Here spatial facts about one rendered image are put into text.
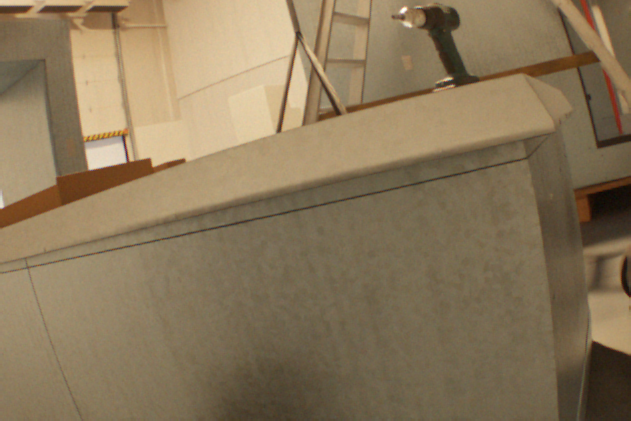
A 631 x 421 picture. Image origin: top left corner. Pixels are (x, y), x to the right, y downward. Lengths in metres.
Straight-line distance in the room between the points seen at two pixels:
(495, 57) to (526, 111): 2.78
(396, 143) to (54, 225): 0.53
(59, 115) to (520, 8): 2.37
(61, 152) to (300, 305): 1.96
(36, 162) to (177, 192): 2.05
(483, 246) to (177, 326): 0.42
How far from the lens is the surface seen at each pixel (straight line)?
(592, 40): 2.55
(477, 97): 0.58
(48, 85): 2.63
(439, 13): 1.30
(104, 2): 13.30
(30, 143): 2.78
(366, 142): 0.61
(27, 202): 1.18
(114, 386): 1.02
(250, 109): 7.19
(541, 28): 3.31
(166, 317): 0.86
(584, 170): 3.30
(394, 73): 3.52
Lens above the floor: 0.61
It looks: 3 degrees down
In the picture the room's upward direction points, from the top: 14 degrees counter-clockwise
